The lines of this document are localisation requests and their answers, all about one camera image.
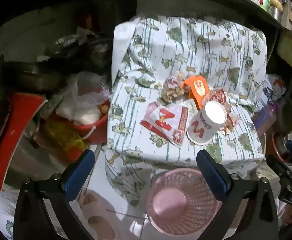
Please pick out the steel cup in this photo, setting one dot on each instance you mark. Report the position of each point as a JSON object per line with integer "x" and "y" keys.
{"x": 275, "y": 12}

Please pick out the yellow packet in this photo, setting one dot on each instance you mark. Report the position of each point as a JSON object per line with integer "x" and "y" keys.
{"x": 66, "y": 137}

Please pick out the red and white wrapper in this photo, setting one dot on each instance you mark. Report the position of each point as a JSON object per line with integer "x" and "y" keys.
{"x": 225, "y": 102}

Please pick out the white paper cup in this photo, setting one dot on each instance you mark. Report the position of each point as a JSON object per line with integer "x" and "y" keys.
{"x": 208, "y": 125}

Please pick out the red board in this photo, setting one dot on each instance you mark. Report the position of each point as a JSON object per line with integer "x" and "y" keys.
{"x": 13, "y": 135}

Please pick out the dark metal pan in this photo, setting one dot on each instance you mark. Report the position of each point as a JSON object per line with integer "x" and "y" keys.
{"x": 31, "y": 76}

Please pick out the clear plastic bag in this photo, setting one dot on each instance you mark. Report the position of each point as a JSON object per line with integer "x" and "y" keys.
{"x": 82, "y": 100}

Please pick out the cat-printed white cloth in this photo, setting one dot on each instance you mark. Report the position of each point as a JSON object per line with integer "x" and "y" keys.
{"x": 185, "y": 52}

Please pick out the orange cardboard box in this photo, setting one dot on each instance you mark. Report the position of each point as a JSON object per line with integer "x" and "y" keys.
{"x": 198, "y": 90}

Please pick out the red and white paper bag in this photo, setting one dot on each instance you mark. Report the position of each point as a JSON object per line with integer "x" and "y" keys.
{"x": 167, "y": 122}

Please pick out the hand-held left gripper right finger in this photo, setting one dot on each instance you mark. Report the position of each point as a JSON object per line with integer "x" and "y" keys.
{"x": 210, "y": 177}

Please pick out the beige paper wrapper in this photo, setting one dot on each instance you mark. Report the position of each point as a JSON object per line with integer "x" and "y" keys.
{"x": 172, "y": 90}

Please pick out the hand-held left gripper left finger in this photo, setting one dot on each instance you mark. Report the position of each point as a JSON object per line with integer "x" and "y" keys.
{"x": 78, "y": 175}

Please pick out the white paper bag red print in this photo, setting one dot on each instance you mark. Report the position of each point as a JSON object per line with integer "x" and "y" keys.
{"x": 274, "y": 87}

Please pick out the pink mesh wastebasket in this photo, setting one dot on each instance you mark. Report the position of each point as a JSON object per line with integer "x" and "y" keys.
{"x": 183, "y": 202}

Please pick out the red plastic basin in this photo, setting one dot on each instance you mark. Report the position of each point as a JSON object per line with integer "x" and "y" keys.
{"x": 96, "y": 128}

